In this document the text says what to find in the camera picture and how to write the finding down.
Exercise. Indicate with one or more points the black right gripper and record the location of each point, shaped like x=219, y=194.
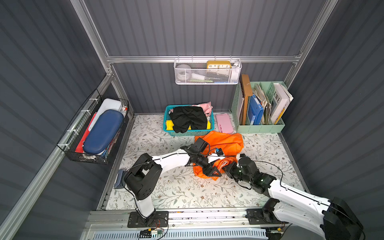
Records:
x=233, y=172

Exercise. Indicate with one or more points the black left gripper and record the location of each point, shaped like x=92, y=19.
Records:
x=208, y=167

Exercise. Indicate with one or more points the black shorts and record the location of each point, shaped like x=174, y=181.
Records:
x=186, y=117

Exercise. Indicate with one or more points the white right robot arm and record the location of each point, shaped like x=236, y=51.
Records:
x=330, y=219

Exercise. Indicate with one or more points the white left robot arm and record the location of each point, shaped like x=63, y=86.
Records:
x=140, y=180

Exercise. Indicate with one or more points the roll of tape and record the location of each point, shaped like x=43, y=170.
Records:
x=183, y=73

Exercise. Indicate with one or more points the teal plastic basket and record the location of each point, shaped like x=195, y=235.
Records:
x=189, y=132

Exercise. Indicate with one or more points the yellow folded cloth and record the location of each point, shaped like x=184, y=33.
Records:
x=170, y=125

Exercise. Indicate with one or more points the pink plastic case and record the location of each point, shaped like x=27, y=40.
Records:
x=224, y=123

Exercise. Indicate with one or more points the pink patterned folded cloth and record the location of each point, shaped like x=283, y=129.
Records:
x=207, y=108

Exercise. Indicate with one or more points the blue binder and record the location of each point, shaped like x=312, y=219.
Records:
x=255, y=111

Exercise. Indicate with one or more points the mint green file organizer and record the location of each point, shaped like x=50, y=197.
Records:
x=267, y=87

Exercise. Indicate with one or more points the white yellow book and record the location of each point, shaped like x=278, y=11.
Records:
x=280, y=102

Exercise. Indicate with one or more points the grey blue stapler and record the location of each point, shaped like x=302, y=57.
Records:
x=119, y=178

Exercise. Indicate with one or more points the yellow clock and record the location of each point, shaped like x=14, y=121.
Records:
x=214, y=64

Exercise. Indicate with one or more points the navy blue oval case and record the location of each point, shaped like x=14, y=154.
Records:
x=103, y=132

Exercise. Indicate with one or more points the white flat box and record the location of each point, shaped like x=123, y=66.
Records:
x=107, y=104

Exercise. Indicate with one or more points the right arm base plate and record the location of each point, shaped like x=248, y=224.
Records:
x=262, y=217

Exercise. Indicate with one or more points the aluminium front rail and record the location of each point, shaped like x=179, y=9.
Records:
x=191, y=224

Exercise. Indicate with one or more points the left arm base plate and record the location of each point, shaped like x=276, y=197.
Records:
x=156, y=219

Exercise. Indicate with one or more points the white wire wall basket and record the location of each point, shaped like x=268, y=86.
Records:
x=203, y=76

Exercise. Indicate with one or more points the black wire side basket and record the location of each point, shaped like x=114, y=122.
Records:
x=72, y=140

